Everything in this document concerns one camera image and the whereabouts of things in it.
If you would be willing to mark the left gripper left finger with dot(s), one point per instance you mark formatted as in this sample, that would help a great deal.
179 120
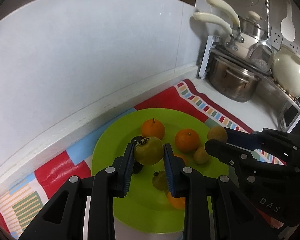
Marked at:
111 182

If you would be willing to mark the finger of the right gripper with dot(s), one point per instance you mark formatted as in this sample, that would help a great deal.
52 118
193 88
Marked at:
240 159
269 140

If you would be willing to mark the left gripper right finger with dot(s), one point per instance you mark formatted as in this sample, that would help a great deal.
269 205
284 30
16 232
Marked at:
186 182

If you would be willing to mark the small orange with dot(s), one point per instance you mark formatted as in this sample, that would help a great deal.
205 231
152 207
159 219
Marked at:
182 156
177 203

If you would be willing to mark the green tangerine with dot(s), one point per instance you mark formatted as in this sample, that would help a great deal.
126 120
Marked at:
159 181
149 151

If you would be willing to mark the dark plum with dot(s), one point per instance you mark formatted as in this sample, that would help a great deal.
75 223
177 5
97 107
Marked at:
136 140
137 167

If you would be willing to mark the brown kiwi front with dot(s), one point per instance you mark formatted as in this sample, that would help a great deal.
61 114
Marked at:
200 156

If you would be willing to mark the brown kiwi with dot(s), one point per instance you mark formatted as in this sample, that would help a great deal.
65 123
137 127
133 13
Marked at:
200 156
217 133

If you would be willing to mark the large orange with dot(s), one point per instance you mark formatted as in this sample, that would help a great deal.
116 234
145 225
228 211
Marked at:
153 128
187 141

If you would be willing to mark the right hand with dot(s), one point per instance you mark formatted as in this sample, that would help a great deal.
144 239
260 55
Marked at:
274 223

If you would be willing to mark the white metal dish rack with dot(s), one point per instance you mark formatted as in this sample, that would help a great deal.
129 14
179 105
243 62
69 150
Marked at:
268 89

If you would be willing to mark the stainless steel stockpot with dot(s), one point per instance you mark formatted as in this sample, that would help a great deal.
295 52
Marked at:
232 80

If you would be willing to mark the white ceramic teapot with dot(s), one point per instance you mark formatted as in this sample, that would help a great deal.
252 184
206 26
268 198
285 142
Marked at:
286 70

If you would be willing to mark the metal slotted spatula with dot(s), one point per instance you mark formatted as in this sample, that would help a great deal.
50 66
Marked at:
261 54

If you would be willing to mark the white rice paddle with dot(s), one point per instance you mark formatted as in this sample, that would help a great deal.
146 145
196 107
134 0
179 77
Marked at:
287 27

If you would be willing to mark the cream saucepan with lid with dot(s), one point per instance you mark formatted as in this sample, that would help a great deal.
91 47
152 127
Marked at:
245 31

